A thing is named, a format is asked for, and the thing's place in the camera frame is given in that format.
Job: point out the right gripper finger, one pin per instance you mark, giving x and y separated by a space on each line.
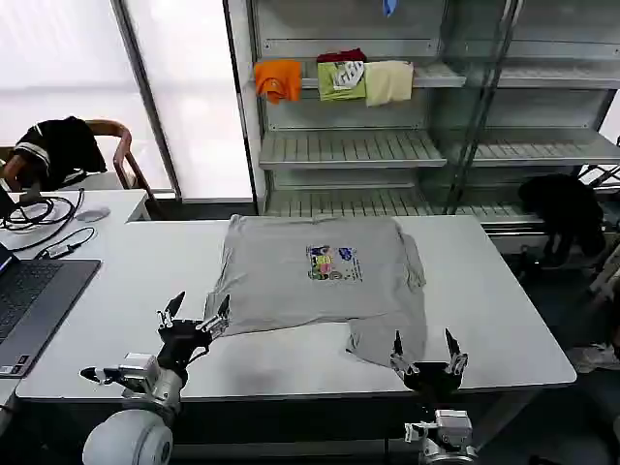
401 361
455 356

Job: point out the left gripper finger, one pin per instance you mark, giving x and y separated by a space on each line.
219 317
170 312

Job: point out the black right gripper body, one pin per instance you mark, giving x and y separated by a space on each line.
431 378

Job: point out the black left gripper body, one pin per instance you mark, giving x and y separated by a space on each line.
179 346

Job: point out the grey printed t-shirt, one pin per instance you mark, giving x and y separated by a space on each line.
315 290

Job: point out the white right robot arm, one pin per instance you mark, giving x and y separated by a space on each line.
445 436

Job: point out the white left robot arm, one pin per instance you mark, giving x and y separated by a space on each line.
128 436

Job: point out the grey computer mouse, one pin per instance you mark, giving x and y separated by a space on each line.
93 213

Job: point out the white crumpled cloth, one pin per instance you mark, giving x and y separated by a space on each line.
597 357

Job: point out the dark grey laptop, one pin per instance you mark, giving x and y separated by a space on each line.
29 305

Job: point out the brown wooden chair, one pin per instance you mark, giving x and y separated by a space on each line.
123 155

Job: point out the white metal rack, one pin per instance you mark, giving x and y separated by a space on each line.
611 271

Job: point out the plain black hanging garment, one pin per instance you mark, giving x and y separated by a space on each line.
567 208

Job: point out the black garment with white stripes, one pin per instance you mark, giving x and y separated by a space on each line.
58 150

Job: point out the grey metal shelf with clothes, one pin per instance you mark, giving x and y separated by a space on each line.
349 150

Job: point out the grey window frame post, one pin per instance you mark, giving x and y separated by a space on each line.
145 87

